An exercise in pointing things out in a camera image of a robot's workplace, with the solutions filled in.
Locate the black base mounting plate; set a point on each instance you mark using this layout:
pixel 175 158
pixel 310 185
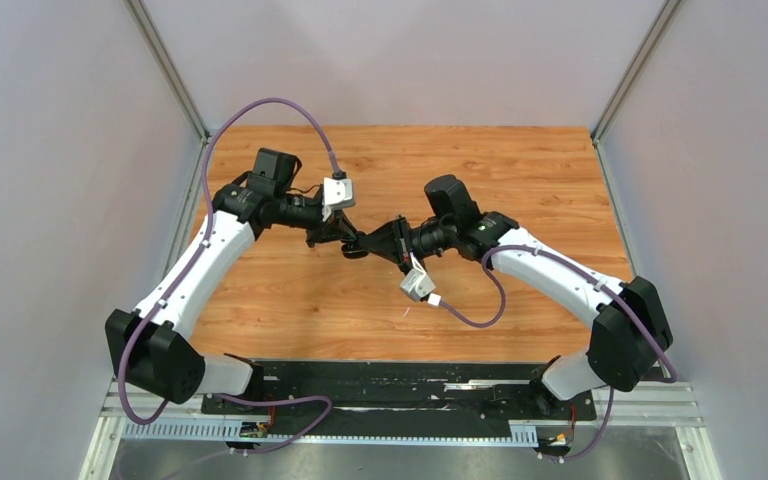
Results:
pixel 391 401

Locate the aluminium frame rail right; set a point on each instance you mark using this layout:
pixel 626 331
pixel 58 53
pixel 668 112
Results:
pixel 650 41

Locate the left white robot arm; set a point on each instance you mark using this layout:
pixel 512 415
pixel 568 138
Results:
pixel 149 345

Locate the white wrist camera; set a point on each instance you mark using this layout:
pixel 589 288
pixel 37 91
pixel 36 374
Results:
pixel 337 194
pixel 419 287

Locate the aluminium frame rail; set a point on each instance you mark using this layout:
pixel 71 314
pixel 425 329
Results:
pixel 650 41
pixel 163 59

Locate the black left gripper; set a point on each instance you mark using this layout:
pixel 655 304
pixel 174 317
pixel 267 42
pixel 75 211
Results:
pixel 337 228

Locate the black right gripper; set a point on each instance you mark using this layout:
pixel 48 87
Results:
pixel 393 241

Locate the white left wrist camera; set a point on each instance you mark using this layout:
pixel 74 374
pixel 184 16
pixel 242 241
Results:
pixel 337 194

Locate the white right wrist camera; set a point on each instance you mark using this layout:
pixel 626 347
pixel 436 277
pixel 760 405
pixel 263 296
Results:
pixel 419 287

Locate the aluminium frame rail left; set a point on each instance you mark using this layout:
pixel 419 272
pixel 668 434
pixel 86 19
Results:
pixel 163 59

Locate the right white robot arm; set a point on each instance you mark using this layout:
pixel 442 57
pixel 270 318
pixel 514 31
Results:
pixel 629 331

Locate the black earbud charging case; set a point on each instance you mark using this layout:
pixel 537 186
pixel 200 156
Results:
pixel 353 251

